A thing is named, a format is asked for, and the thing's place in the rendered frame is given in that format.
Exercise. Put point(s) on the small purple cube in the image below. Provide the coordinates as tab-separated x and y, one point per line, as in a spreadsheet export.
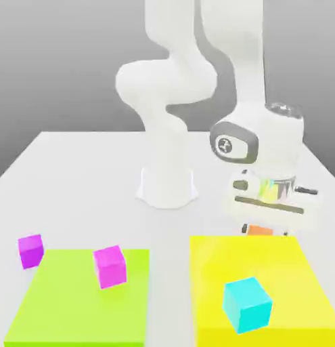
30	251

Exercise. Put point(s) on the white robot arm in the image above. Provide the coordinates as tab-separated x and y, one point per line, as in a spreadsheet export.
167	81

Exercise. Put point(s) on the small pink cube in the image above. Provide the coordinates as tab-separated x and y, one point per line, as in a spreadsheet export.
110	266

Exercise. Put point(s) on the small orange cube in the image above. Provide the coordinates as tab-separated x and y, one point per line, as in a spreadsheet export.
259	231

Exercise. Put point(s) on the small cyan cube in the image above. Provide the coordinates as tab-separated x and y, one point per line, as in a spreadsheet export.
246	304

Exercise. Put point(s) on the large yellow box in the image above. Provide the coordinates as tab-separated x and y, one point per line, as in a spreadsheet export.
253	260

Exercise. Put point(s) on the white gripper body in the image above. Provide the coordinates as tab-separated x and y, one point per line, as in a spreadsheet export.
267	214

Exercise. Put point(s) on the large lime green box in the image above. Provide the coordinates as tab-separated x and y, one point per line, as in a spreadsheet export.
75	303

